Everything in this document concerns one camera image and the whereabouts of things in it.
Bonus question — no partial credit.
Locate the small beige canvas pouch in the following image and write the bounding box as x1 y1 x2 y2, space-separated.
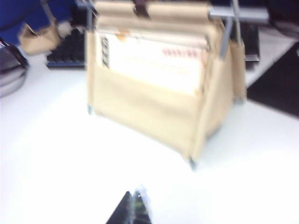
18 22 61 55

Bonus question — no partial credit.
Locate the right gripper clear right finger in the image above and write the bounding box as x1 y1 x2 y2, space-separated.
131 185 155 224

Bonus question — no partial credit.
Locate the white calendar page stack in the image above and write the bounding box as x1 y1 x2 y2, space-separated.
96 31 207 95

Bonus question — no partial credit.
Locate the beige canvas calendar stand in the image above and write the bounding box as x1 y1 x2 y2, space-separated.
85 0 269 172

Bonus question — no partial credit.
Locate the black flat pad with label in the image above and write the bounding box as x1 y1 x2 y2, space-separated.
246 44 299 118

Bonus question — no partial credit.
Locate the black power adapter brick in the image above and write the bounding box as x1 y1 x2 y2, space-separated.
0 37 30 98

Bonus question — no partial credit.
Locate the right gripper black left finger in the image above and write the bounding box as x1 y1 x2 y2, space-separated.
105 190 133 224

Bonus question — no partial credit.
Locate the blue office partition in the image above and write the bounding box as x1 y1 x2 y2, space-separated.
0 0 79 32

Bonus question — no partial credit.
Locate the brown leather strap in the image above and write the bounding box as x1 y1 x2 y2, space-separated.
132 0 150 19

